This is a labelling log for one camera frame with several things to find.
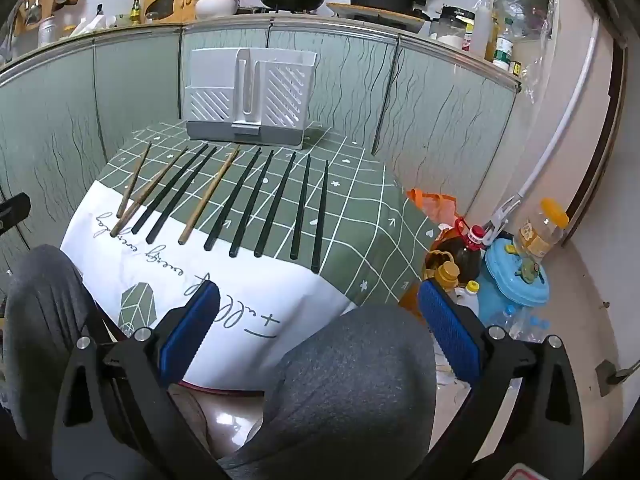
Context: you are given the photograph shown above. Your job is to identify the white bowl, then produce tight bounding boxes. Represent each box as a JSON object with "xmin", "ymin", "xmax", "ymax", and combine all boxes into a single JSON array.
[{"xmin": 195, "ymin": 0, "xmax": 240, "ymax": 18}]

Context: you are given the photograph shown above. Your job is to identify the black chopstick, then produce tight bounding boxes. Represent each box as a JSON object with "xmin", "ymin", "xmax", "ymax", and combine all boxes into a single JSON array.
[
  {"xmin": 145, "ymin": 146, "xmax": 219, "ymax": 244},
  {"xmin": 203, "ymin": 147, "xmax": 262, "ymax": 253},
  {"xmin": 228, "ymin": 149, "xmax": 275, "ymax": 259},
  {"xmin": 290, "ymin": 154, "xmax": 312, "ymax": 262},
  {"xmin": 131, "ymin": 143, "xmax": 209, "ymax": 235},
  {"xmin": 310, "ymin": 160, "xmax": 330, "ymax": 274},
  {"xmin": 253, "ymin": 152, "xmax": 297, "ymax": 259}
]

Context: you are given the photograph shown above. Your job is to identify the wooden chopstick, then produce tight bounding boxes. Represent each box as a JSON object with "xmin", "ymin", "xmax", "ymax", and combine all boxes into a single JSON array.
[
  {"xmin": 109, "ymin": 146, "xmax": 190, "ymax": 239},
  {"xmin": 178, "ymin": 145, "xmax": 242, "ymax": 246},
  {"xmin": 116, "ymin": 141, "xmax": 153, "ymax": 219}
]

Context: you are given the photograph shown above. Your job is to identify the clear container white powder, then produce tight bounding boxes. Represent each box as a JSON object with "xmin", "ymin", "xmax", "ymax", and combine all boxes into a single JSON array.
[{"xmin": 429, "ymin": 19, "xmax": 468, "ymax": 51}]

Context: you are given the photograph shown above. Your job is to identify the white squeeze bottle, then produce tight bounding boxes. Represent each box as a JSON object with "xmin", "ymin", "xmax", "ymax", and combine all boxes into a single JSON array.
[{"xmin": 470, "ymin": 0, "xmax": 493, "ymax": 58}]

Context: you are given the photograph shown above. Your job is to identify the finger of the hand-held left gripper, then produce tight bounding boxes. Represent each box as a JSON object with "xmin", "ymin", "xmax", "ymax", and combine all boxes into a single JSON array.
[{"xmin": 0, "ymin": 192, "xmax": 32, "ymax": 235}]

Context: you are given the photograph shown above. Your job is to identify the white plastic utensil holder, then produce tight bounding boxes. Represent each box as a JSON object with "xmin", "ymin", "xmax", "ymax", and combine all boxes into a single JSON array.
[{"xmin": 184, "ymin": 47, "xmax": 318, "ymax": 150}]

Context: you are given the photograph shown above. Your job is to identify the gas stove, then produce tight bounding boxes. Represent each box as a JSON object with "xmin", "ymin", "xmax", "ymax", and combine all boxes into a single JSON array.
[{"xmin": 237, "ymin": 4, "xmax": 331, "ymax": 17}]

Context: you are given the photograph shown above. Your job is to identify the blue plastic container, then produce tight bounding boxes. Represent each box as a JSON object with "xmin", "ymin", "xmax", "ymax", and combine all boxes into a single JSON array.
[{"xmin": 481, "ymin": 237, "xmax": 551, "ymax": 321}]

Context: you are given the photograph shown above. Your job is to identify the black kitchen appliance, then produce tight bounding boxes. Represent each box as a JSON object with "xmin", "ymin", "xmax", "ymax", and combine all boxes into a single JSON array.
[{"xmin": 440, "ymin": 5, "xmax": 476, "ymax": 23}]

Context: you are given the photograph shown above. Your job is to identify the yellow-lid plastic jar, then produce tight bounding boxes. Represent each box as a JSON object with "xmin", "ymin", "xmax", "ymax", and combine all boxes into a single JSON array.
[{"xmin": 515, "ymin": 197, "xmax": 571, "ymax": 263}]

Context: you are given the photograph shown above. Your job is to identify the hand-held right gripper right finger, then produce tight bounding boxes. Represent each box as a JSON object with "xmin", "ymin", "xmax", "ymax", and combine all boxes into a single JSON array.
[{"xmin": 418, "ymin": 280, "xmax": 586, "ymax": 480}]

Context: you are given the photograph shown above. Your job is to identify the green frog toy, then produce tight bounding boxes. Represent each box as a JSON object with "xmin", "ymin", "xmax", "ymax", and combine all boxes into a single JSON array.
[{"xmin": 505, "ymin": 245, "xmax": 546, "ymax": 283}]

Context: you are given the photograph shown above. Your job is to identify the person's left leg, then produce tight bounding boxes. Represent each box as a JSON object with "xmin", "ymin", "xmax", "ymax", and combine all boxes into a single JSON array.
[{"xmin": 0, "ymin": 244, "xmax": 126, "ymax": 441}]

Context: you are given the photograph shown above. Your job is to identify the clear plastic bottle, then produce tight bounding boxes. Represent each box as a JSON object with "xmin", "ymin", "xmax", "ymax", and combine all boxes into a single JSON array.
[{"xmin": 487, "ymin": 305, "xmax": 556, "ymax": 343}]

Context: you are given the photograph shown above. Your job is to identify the white pipe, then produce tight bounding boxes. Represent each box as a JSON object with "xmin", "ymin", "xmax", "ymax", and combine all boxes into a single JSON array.
[{"xmin": 515, "ymin": 17, "xmax": 601, "ymax": 206}]

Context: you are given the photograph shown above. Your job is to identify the green-label plastic bottle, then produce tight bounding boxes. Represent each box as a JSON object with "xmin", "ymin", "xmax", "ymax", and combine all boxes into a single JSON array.
[{"xmin": 492, "ymin": 17, "xmax": 515, "ymax": 71}]

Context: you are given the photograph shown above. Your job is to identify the green checked tablecloth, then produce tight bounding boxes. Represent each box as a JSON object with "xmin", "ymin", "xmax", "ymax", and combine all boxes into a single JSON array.
[{"xmin": 60, "ymin": 121, "xmax": 441, "ymax": 396}]

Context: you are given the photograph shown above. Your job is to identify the wooden board under pot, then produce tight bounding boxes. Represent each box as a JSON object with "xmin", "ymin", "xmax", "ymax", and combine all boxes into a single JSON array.
[{"xmin": 327, "ymin": 2, "xmax": 426, "ymax": 28}]

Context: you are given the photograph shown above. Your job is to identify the orange plastic bag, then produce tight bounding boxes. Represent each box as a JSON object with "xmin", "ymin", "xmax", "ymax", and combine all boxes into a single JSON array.
[{"xmin": 405, "ymin": 187, "xmax": 463, "ymax": 241}]

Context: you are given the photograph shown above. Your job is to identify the yellow countertop box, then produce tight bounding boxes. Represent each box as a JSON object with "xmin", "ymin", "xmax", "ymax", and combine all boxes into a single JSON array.
[{"xmin": 141, "ymin": 0, "xmax": 201, "ymax": 25}]

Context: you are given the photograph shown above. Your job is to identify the dark oil bottle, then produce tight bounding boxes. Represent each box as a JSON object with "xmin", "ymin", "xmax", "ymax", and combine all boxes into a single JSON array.
[{"xmin": 432, "ymin": 217, "xmax": 488, "ymax": 286}]

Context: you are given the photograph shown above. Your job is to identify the green wavy-line cabinet door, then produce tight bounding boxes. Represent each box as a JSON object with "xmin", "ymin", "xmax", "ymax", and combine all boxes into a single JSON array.
[
  {"xmin": 92, "ymin": 27, "xmax": 183, "ymax": 161},
  {"xmin": 180, "ymin": 17, "xmax": 271, "ymax": 123},
  {"xmin": 267, "ymin": 15, "xmax": 401, "ymax": 156},
  {"xmin": 0, "ymin": 40, "xmax": 108, "ymax": 281},
  {"xmin": 372, "ymin": 35, "xmax": 518, "ymax": 221}
]

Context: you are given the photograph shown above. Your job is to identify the white plastic clip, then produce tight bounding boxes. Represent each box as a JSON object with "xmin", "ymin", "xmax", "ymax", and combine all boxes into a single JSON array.
[{"xmin": 482, "ymin": 195, "xmax": 523, "ymax": 248}]

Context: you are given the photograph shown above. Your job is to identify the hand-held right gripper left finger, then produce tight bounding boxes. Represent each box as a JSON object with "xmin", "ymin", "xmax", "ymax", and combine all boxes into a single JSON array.
[{"xmin": 52, "ymin": 282, "xmax": 228, "ymax": 480}]

